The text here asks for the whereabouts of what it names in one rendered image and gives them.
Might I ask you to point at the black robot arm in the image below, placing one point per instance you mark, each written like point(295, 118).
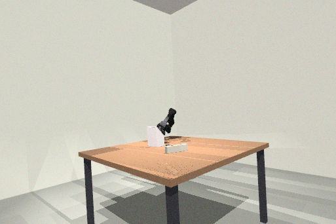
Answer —
point(169, 119)

